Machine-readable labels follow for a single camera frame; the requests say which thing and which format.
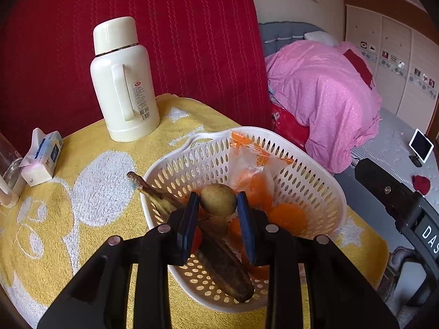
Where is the small mandarin with stem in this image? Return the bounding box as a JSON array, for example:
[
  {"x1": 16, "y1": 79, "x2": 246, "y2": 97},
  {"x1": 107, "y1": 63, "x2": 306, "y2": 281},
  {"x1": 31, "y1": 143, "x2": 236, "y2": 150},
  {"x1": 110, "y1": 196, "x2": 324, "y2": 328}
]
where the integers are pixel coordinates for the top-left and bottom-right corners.
[{"x1": 254, "y1": 265, "x2": 271, "y2": 282}]

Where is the white tissue pack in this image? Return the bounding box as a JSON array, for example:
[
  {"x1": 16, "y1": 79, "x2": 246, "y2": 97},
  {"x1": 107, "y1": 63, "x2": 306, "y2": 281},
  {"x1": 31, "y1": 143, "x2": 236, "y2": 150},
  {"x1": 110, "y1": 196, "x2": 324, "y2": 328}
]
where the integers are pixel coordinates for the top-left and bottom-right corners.
[{"x1": 21, "y1": 128, "x2": 64, "y2": 187}]

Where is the grey bedspread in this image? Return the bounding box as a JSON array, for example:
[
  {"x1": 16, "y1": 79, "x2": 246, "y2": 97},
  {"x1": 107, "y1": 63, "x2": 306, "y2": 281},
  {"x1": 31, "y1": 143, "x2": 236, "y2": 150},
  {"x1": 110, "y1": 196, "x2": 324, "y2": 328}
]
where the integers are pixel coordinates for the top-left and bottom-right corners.
[{"x1": 334, "y1": 106, "x2": 439, "y2": 213}]

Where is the glass kettle with cream handle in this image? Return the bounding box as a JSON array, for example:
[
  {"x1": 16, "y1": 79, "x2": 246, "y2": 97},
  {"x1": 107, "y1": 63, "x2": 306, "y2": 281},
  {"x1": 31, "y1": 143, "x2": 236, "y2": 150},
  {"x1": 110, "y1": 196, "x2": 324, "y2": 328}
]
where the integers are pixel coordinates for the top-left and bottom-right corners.
[{"x1": 0, "y1": 132, "x2": 24, "y2": 209}]

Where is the white pillow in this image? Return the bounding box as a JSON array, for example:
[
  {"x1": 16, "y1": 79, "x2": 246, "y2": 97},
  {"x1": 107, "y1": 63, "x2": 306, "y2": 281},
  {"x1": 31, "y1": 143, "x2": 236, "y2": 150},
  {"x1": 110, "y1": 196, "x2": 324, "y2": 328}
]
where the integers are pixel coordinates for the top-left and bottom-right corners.
[{"x1": 303, "y1": 31, "x2": 340, "y2": 47}]

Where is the grey padded headboard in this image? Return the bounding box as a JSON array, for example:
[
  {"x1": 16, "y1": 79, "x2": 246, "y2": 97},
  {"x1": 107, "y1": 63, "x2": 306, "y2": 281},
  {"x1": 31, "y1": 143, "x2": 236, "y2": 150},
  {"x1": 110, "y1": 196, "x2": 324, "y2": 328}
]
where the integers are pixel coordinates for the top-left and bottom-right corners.
[{"x1": 258, "y1": 22, "x2": 325, "y2": 57}]

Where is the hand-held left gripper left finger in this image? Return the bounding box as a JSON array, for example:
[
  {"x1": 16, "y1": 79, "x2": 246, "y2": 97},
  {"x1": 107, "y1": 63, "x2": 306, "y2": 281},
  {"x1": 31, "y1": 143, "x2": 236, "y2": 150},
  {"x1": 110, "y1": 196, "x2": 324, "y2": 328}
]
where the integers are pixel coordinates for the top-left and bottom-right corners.
[{"x1": 37, "y1": 192, "x2": 200, "y2": 329}]

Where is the person's right hand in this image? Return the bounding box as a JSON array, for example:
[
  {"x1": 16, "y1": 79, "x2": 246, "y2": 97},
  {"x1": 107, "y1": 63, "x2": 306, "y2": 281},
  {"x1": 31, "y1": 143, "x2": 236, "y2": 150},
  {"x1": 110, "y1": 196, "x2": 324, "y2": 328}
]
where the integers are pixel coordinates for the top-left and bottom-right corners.
[{"x1": 390, "y1": 247, "x2": 416, "y2": 275}]

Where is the yellow and white towel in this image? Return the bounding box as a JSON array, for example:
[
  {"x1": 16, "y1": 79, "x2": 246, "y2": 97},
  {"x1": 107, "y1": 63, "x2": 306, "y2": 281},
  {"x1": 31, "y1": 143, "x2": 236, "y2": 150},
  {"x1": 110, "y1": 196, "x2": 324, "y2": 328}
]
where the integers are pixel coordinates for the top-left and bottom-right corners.
[{"x1": 0, "y1": 93, "x2": 390, "y2": 329}]

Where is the white perforated plastic basket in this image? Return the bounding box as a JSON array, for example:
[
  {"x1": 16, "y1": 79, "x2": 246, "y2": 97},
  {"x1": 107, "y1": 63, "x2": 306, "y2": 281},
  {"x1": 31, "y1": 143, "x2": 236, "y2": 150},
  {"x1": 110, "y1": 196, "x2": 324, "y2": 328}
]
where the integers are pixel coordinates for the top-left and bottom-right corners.
[{"x1": 140, "y1": 127, "x2": 348, "y2": 314}]

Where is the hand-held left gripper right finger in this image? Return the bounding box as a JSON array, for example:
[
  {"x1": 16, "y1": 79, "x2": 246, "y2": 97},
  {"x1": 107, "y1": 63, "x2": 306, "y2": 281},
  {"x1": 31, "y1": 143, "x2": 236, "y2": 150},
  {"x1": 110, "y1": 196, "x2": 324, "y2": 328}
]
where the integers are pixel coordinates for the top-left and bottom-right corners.
[{"x1": 236, "y1": 191, "x2": 400, "y2": 329}]

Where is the orange in printed plastic bag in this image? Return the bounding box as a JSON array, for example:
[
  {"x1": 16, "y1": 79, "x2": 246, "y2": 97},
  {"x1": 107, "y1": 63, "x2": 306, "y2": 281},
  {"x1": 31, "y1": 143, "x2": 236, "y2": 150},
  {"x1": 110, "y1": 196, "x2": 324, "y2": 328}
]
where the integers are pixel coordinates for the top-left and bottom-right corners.
[{"x1": 229, "y1": 130, "x2": 296, "y2": 213}]

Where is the cream thermos flask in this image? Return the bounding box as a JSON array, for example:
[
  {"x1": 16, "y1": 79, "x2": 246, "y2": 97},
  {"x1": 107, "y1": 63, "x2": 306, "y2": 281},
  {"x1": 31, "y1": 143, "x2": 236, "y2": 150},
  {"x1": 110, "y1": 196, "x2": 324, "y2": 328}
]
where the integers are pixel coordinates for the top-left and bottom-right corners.
[{"x1": 90, "y1": 16, "x2": 161, "y2": 143}]

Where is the cream wardrobe with stickers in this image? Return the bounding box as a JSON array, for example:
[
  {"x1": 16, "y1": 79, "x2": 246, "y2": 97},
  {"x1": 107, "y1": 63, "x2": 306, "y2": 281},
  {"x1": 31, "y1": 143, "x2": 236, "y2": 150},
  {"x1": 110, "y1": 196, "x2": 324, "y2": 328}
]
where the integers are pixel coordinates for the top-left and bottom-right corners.
[{"x1": 343, "y1": 0, "x2": 439, "y2": 134}]

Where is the small red object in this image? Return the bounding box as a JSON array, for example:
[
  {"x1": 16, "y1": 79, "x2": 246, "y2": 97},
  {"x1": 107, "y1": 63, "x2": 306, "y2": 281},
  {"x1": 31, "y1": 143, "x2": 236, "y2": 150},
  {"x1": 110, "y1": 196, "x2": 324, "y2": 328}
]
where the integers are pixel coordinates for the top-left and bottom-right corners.
[{"x1": 412, "y1": 175, "x2": 432, "y2": 194}]

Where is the white tablet on stand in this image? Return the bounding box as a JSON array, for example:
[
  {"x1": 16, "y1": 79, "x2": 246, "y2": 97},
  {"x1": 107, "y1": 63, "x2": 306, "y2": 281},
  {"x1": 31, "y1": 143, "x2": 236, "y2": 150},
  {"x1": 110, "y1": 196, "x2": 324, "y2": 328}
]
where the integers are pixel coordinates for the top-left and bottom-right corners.
[{"x1": 409, "y1": 128, "x2": 434, "y2": 168}]

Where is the dark red cloth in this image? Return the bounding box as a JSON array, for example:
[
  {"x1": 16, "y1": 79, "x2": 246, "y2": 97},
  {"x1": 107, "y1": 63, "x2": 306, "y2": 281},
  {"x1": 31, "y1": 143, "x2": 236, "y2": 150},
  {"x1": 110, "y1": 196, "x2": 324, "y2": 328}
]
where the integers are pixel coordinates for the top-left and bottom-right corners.
[{"x1": 343, "y1": 49, "x2": 376, "y2": 88}]

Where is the red bedding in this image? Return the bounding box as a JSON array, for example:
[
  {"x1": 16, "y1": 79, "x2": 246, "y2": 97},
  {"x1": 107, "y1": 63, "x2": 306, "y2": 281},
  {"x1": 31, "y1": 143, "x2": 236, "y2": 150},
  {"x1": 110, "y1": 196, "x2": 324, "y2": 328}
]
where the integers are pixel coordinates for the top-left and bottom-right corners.
[{"x1": 271, "y1": 106, "x2": 311, "y2": 151}]

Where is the red cherry tomato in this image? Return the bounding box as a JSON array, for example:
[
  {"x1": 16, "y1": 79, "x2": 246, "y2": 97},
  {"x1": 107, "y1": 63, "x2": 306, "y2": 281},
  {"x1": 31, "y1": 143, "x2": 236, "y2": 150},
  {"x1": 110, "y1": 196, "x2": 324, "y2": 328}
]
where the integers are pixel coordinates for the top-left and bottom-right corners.
[{"x1": 190, "y1": 226, "x2": 203, "y2": 252}]

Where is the round orange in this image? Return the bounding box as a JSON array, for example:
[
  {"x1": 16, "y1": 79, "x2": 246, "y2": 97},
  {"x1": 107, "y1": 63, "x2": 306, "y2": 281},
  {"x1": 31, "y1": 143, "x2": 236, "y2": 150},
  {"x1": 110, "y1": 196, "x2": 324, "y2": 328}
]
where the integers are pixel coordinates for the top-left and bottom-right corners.
[{"x1": 228, "y1": 217, "x2": 244, "y2": 244}]

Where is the overripe brown banana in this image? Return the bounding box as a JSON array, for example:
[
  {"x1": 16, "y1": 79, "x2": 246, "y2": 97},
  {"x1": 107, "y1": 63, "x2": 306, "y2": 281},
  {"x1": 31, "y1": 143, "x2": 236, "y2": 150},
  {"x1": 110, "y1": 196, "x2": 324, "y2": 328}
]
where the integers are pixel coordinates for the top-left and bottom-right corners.
[{"x1": 127, "y1": 171, "x2": 255, "y2": 303}]

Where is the pink dotted blanket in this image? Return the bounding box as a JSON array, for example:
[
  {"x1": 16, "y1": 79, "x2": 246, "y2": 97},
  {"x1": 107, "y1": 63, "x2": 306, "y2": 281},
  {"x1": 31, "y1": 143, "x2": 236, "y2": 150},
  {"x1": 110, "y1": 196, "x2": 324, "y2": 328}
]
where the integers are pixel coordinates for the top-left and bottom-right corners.
[{"x1": 266, "y1": 40, "x2": 383, "y2": 174}]

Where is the large orange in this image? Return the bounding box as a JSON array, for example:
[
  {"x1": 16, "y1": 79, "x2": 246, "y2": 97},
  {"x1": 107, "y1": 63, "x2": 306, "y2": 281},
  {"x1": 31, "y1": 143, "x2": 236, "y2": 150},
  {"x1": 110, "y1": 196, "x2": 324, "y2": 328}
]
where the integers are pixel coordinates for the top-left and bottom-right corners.
[{"x1": 268, "y1": 203, "x2": 308, "y2": 235}]

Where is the red textured cloth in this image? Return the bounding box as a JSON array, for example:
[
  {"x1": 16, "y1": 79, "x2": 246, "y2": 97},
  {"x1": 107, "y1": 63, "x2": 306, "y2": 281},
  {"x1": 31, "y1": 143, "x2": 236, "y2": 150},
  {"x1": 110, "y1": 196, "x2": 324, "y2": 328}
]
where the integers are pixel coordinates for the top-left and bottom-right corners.
[{"x1": 0, "y1": 0, "x2": 273, "y2": 158}]

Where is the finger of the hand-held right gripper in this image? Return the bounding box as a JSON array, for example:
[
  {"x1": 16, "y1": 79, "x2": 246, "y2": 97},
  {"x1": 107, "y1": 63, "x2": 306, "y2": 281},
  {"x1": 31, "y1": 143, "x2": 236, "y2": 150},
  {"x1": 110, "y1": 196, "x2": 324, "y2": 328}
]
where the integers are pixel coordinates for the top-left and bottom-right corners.
[{"x1": 354, "y1": 158, "x2": 424, "y2": 228}]

